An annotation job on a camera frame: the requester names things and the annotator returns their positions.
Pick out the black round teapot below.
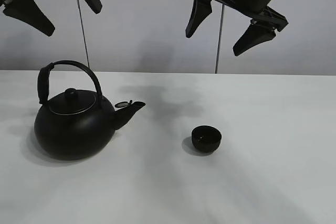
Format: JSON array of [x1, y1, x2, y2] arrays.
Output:
[[34, 60, 145, 161]]

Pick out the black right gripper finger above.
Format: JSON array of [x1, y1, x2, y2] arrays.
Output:
[[233, 22, 276, 56], [185, 0, 212, 38]]

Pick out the small black teacup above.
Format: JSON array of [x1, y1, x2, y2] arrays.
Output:
[[191, 125, 222, 153]]

